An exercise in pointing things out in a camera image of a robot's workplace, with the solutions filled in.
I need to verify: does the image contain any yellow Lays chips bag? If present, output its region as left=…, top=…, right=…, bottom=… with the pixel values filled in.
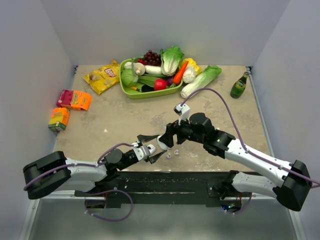
left=83, top=59, right=120, bottom=95

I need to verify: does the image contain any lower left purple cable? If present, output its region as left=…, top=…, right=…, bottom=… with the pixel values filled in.
left=84, top=187, right=135, bottom=222

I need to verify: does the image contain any small white open case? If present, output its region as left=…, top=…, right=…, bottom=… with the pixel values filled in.
left=147, top=144, right=156, bottom=155

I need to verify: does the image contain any large napa cabbage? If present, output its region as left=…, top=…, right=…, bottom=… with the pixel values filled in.
left=180, top=65, right=222, bottom=99

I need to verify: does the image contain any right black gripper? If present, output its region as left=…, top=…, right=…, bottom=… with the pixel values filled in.
left=159, top=113, right=206, bottom=148

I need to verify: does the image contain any white daikon radish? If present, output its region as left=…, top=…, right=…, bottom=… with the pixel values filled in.
left=144, top=65, right=162, bottom=75

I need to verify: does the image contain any dark green leafy vegetable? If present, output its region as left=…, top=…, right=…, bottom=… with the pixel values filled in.
left=137, top=75, right=161, bottom=90

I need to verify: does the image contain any beige mushroom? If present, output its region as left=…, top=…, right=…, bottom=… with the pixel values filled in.
left=131, top=62, right=146, bottom=76

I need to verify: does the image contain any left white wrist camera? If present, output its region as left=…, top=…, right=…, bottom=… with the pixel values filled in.
left=132, top=141, right=152, bottom=161

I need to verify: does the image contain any green glass bottle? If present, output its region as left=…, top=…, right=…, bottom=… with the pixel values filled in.
left=230, top=71, right=250, bottom=99

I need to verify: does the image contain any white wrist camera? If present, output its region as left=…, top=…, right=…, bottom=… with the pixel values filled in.
left=132, top=141, right=152, bottom=161
left=173, top=103, right=191, bottom=125

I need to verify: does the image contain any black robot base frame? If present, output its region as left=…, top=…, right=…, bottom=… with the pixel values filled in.
left=74, top=171, right=240, bottom=208

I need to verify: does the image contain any orange green juice box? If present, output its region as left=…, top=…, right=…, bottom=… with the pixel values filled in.
left=48, top=107, right=70, bottom=132

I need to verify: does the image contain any green plastic tray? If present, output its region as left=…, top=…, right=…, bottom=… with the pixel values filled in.
left=119, top=58, right=183, bottom=100

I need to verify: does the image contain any purple grapes bunch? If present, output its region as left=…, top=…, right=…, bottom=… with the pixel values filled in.
left=141, top=50, right=162, bottom=67

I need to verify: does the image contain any round green cabbage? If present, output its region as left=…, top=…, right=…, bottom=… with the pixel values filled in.
left=121, top=68, right=139, bottom=87

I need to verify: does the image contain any orange carrot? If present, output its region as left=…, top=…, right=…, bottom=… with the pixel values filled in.
left=172, top=61, right=189, bottom=85

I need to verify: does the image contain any pink orange snack pack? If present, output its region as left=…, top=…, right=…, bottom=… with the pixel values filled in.
left=56, top=89, right=92, bottom=111

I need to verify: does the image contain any white oval charging case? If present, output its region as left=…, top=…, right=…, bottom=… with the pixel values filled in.
left=156, top=135, right=168, bottom=151

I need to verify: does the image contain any purple onion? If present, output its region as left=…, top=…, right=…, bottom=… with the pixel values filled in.
left=165, top=76, right=174, bottom=87

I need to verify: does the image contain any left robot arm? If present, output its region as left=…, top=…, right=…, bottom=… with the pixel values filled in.
left=23, top=135, right=169, bottom=200

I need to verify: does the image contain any green lettuce head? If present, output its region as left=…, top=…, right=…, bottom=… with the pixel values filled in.
left=160, top=45, right=185, bottom=76

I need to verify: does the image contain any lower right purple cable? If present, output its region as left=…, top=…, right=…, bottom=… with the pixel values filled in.
left=223, top=186, right=255, bottom=216

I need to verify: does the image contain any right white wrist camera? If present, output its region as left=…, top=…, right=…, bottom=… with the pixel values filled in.
left=173, top=103, right=191, bottom=125

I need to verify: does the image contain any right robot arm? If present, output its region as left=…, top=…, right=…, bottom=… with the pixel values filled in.
left=157, top=113, right=312, bottom=212

